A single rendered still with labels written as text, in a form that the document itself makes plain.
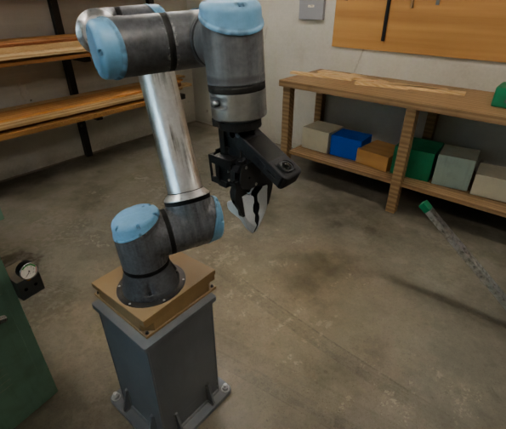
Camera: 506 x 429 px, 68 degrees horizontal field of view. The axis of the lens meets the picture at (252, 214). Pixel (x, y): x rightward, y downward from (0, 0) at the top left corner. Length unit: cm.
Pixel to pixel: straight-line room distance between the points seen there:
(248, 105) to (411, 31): 288
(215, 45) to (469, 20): 282
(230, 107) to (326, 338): 156
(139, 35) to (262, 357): 153
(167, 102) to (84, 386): 129
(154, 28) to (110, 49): 7
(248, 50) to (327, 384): 151
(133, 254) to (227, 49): 76
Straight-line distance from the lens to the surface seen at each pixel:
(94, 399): 188
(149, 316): 122
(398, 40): 344
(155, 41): 66
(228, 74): 57
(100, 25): 66
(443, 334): 219
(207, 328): 145
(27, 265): 148
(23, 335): 169
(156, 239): 117
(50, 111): 359
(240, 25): 57
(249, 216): 67
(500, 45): 326
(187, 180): 118
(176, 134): 118
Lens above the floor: 148
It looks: 31 degrees down
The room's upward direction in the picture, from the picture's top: straight up
